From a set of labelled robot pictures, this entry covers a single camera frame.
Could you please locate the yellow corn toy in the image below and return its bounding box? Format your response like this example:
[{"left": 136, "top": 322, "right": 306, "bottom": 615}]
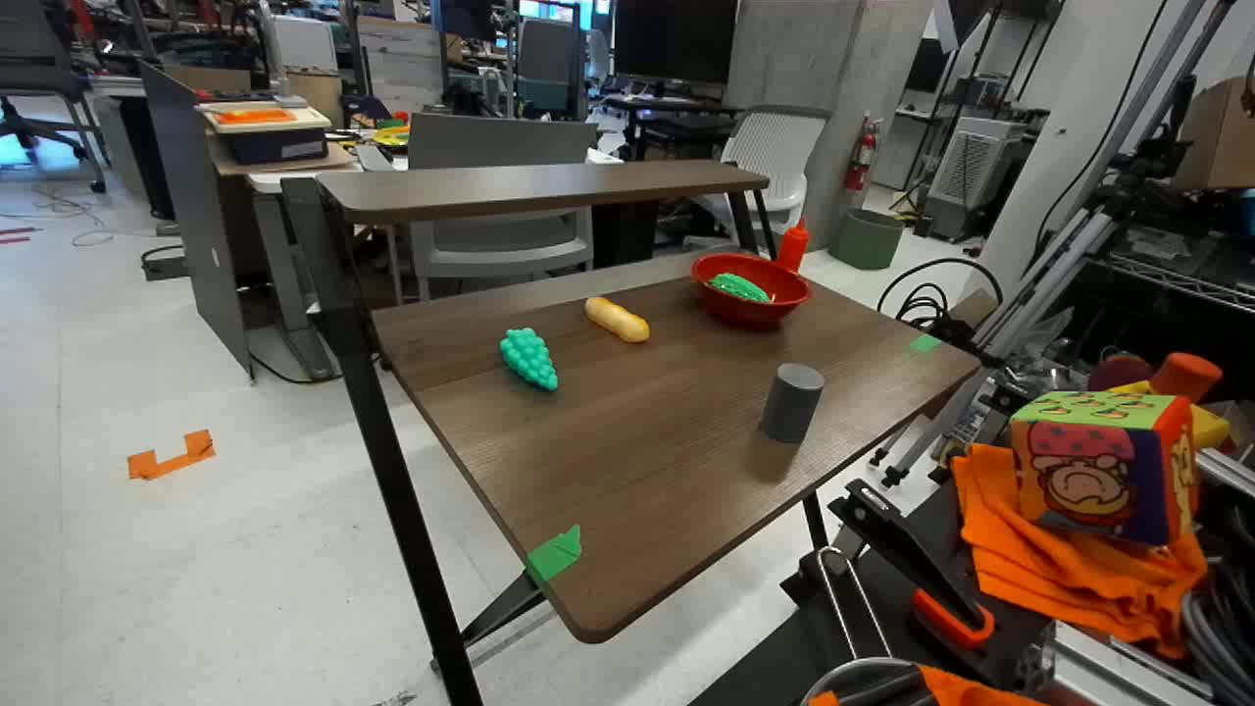
[{"left": 585, "top": 300, "right": 651, "bottom": 347}]

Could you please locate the grey cylinder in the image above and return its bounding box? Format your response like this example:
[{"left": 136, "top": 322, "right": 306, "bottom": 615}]
[{"left": 762, "top": 360, "right": 825, "bottom": 444}]

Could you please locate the orange handled clamp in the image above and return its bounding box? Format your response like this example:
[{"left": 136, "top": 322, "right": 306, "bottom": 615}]
[{"left": 832, "top": 478, "right": 996, "bottom": 652}]

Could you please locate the green tape marker front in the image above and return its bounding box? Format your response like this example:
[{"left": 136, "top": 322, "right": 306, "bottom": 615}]
[{"left": 527, "top": 526, "right": 585, "bottom": 584}]

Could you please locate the teal bumpy toy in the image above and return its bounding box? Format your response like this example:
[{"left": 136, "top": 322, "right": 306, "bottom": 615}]
[{"left": 497, "top": 327, "right": 561, "bottom": 393}]

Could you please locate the fire extinguisher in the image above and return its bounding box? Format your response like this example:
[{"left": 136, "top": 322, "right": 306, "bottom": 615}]
[{"left": 845, "top": 120, "right": 877, "bottom": 194}]

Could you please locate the green tape marker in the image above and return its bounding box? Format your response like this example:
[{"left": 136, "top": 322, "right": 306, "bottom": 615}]
[
  {"left": 910, "top": 335, "right": 940, "bottom": 355},
  {"left": 527, "top": 526, "right": 585, "bottom": 584}
]

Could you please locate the red ketchup bottle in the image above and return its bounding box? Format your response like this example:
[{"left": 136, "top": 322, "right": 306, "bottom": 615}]
[{"left": 778, "top": 225, "right": 813, "bottom": 270}]

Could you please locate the colourful plush cube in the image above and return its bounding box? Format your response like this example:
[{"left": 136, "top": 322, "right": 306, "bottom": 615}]
[{"left": 1011, "top": 393, "right": 1196, "bottom": 544}]

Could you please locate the orange floor bracket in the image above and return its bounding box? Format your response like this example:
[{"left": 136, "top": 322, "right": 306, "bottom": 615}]
[{"left": 126, "top": 429, "right": 215, "bottom": 482}]

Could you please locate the orange cloth under cube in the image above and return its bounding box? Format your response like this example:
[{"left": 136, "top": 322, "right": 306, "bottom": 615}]
[{"left": 949, "top": 444, "right": 1210, "bottom": 661}]

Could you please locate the green bucket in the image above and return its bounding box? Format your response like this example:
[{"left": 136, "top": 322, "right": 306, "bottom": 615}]
[{"left": 829, "top": 207, "right": 901, "bottom": 270}]

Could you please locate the green tape marker back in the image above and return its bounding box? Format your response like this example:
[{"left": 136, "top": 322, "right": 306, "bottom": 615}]
[{"left": 910, "top": 335, "right": 940, "bottom": 355}]

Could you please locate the red bowl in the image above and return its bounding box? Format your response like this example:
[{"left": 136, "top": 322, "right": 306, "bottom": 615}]
[{"left": 689, "top": 250, "right": 813, "bottom": 329}]

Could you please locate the green object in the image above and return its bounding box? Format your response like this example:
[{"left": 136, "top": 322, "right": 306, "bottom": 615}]
[{"left": 711, "top": 270, "right": 774, "bottom": 308}]

